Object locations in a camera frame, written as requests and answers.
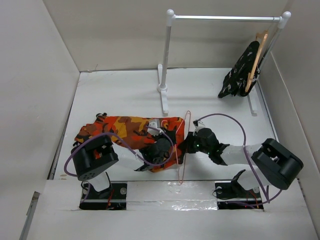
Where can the orange camouflage trousers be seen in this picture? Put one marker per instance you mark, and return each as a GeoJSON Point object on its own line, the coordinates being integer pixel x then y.
{"type": "Point", "coordinates": [133, 130]}

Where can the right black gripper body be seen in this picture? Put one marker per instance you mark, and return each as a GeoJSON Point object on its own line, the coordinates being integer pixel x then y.
{"type": "Point", "coordinates": [195, 145]}

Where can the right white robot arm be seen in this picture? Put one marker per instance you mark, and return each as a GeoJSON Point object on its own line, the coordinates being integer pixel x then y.
{"type": "Point", "coordinates": [270, 163]}

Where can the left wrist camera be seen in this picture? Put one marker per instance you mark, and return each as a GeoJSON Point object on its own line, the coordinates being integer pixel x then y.
{"type": "Point", "coordinates": [154, 127]}

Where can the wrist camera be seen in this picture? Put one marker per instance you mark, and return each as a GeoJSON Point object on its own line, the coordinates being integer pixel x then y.
{"type": "Point", "coordinates": [198, 124]}
{"type": "Point", "coordinates": [154, 127]}

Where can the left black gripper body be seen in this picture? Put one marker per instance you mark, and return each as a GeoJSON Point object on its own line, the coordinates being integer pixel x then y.
{"type": "Point", "coordinates": [162, 135]}

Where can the pink wire hanger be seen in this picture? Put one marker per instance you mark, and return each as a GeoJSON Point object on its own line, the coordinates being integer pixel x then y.
{"type": "Point", "coordinates": [177, 129]}

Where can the wooden clothes hanger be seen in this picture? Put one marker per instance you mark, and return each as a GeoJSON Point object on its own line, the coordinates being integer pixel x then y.
{"type": "Point", "coordinates": [263, 36]}

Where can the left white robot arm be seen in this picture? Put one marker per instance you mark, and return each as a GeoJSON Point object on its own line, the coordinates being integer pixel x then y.
{"type": "Point", "coordinates": [93, 157]}

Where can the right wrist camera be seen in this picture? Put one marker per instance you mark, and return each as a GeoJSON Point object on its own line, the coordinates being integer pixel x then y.
{"type": "Point", "coordinates": [198, 124]}

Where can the black white patterned garment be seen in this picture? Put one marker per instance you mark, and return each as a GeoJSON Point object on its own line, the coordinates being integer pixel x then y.
{"type": "Point", "coordinates": [235, 81]}

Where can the white metal clothes rack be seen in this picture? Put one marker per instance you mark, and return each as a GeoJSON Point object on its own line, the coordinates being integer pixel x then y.
{"type": "Point", "coordinates": [171, 17]}

